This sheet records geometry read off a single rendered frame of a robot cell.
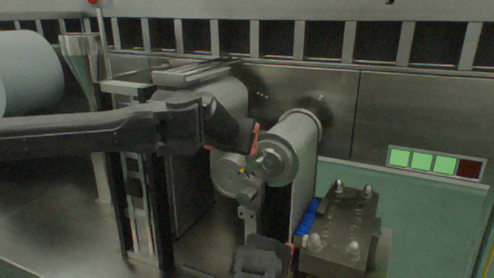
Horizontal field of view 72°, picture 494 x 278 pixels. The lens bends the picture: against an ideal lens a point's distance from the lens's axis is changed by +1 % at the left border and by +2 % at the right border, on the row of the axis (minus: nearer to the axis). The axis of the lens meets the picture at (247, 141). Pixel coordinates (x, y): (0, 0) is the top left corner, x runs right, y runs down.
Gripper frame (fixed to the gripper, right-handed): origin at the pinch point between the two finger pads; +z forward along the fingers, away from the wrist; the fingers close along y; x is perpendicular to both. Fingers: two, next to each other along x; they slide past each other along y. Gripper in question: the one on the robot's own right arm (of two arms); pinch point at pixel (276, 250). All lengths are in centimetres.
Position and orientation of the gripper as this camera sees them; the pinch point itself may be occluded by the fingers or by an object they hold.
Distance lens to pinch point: 85.9
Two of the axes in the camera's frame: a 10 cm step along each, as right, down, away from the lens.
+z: 3.5, 2.1, 9.1
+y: 9.1, 1.5, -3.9
